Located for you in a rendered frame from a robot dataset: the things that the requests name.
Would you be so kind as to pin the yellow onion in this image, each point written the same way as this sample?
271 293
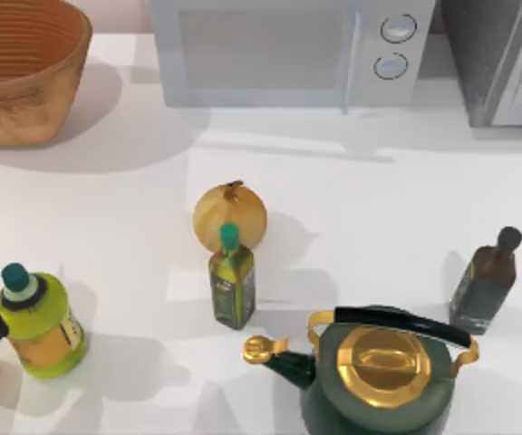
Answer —
231 213

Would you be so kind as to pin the green square oil bottle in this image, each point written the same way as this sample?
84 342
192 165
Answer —
233 285

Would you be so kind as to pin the pale microwave oven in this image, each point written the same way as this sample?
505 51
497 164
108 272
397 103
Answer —
261 54

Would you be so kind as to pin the green and gold kettle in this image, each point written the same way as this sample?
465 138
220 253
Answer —
379 376

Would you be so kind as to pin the microwave oven knob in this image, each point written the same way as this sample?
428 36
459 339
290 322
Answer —
391 66
398 27

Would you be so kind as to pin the brown square bottle black cap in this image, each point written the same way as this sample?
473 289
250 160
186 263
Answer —
485 290

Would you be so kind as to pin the yellow-green round bottle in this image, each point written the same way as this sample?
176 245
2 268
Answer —
43 331

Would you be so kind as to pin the woven wooden basket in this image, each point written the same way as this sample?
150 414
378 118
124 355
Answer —
14 97

